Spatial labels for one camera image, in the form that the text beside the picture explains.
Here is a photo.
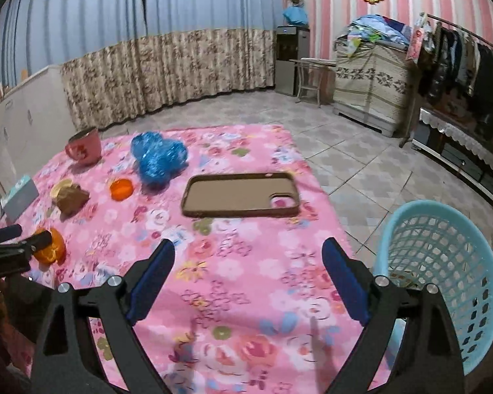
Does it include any orange mandarin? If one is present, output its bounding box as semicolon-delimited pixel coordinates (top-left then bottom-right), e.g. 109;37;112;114
34;227;66;265
109;178;134;202

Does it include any brown wrapper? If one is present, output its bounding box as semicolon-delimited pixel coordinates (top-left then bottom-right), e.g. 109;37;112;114
52;183;90;217

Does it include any gold foil cup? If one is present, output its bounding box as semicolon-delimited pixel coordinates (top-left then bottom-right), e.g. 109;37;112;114
50;179;73;199

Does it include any blue shiny wrapper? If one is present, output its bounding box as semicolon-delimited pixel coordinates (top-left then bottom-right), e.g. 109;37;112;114
130;132;189;188

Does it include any light blue tissue box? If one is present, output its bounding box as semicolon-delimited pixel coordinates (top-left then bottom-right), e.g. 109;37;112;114
1;175;39;222

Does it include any pink metal mug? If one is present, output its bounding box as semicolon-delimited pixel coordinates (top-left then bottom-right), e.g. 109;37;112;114
65;127;102;166

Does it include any white cabinet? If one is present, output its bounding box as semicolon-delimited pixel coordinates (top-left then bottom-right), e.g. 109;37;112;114
0;65;75;195

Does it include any light blue plastic basket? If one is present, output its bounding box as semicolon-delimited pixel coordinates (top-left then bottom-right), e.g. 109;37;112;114
373;200;493;374

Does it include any pink floral table cloth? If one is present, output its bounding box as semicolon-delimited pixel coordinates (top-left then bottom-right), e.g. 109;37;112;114
18;124;362;393

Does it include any low tv stand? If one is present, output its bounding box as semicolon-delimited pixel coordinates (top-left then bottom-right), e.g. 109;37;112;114
410;107;493;206

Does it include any blue and floral curtain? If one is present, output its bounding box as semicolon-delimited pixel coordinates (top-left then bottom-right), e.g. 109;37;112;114
0;0;282;128

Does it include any brown phone case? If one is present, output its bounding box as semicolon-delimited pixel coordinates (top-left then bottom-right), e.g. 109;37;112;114
180;172;300;218

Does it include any cloth covered chest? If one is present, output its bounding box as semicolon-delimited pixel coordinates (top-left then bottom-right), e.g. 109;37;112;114
333;38;414;137

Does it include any clothes rack with garments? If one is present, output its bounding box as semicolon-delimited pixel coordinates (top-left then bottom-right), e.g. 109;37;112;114
400;13;493;148

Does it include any pink hanging bag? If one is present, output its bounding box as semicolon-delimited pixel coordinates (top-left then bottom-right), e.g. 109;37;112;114
406;11;432;64

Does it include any small metal stool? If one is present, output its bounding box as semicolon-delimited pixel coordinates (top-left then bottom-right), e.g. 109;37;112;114
292;57;337;108

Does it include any grey water dispenser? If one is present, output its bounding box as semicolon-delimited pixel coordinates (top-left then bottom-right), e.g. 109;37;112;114
275;25;310;96

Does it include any blue covered potted plant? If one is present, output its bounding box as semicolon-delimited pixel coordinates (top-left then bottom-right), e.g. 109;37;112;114
283;0;309;27

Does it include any pile of folded clothes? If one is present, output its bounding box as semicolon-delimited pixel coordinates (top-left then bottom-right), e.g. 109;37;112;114
341;14;411;51

